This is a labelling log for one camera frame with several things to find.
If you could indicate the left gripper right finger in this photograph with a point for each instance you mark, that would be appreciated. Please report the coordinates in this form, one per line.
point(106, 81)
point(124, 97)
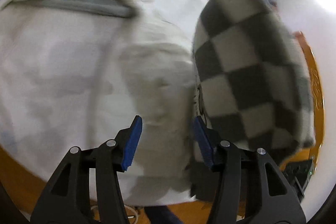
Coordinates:
point(269, 198)

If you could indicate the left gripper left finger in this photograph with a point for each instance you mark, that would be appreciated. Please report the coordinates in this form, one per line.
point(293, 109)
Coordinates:
point(66, 198)

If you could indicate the grey white checkered cardigan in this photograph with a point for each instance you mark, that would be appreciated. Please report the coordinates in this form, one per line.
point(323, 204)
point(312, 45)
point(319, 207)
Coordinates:
point(253, 84)

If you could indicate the white button jacket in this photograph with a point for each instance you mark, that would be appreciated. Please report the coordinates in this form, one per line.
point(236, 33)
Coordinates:
point(67, 79)

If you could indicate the grey garment under jacket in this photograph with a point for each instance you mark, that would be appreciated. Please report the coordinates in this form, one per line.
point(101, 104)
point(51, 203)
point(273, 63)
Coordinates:
point(116, 8)

